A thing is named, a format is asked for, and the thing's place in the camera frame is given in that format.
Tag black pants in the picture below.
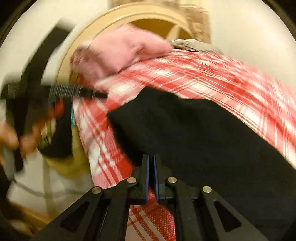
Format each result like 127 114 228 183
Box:
107 87 295 240

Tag grey striped pillow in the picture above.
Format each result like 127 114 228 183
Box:
170 39 223 55

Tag red plaid bed sheet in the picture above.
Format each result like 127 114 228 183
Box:
72 49 296 241

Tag cream wooden headboard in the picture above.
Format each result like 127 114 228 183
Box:
55 1 193 84

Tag beige floral curtain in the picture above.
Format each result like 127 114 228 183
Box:
110 0 211 44

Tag person left hand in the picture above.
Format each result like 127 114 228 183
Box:
1 121 45 167

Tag clothes pile beside bed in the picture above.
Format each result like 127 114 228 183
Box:
33 98 73 161

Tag pink folded quilt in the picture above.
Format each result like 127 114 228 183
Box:
70 24 173 81

